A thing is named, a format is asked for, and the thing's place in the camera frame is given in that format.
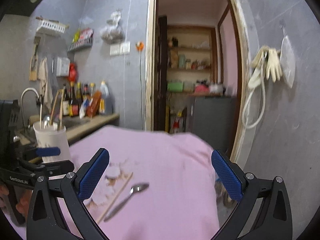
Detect dark soy sauce bottle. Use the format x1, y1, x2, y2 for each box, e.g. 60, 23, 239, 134
62, 83, 69, 116

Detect orange snack bag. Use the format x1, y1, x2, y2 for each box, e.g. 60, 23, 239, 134
86, 90, 101, 118

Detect grey cabinet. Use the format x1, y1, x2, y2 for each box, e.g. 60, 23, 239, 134
185, 96, 236, 153

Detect white utensil holder cup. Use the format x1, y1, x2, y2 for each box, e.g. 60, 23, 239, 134
33, 121, 71, 163

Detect steel spoon small bowl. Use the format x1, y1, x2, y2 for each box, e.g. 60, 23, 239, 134
42, 115, 50, 129

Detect red label sauce bottle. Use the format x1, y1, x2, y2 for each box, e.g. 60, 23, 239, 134
69, 81, 79, 116

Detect grey wall shelf basket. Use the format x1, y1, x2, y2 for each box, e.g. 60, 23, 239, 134
67, 37, 93, 52

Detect brown wooden chopstick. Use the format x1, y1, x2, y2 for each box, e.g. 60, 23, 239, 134
57, 89, 64, 131

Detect white hose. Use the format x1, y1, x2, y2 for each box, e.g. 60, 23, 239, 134
241, 62, 266, 130

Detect white wall box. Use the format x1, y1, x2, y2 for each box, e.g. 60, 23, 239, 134
56, 57, 71, 77

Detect white wall switch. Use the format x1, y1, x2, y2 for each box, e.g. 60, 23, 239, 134
110, 41, 131, 56

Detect cream rubber gloves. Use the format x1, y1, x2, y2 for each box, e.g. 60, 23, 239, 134
248, 46, 283, 89

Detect long bamboo chopstick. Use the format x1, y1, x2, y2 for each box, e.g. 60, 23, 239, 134
49, 89, 62, 126

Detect pink floral cloth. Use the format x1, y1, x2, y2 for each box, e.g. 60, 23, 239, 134
70, 126, 220, 239

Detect chrome sink faucet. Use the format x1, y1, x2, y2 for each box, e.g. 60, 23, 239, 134
20, 87, 43, 132

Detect person's left hand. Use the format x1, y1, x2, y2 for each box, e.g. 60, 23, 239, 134
1, 183, 33, 218

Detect pale white chopstick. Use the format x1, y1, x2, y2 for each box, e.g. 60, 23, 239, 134
96, 172, 133, 224

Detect white wall rack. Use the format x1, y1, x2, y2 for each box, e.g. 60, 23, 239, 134
36, 16, 69, 36

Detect orange wall hook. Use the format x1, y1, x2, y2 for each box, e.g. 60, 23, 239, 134
136, 41, 144, 52

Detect hanging beige towel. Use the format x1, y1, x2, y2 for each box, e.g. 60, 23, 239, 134
37, 57, 53, 109

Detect red plastic bag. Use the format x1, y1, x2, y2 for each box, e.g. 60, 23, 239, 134
68, 62, 78, 82

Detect hanging bag of garlic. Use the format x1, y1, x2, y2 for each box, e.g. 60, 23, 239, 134
100, 10, 125, 44

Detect steel spoon large bowl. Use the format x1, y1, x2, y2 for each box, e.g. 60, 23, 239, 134
103, 183, 150, 222

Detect green box on shelf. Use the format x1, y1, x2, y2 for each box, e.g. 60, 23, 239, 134
167, 81, 183, 93

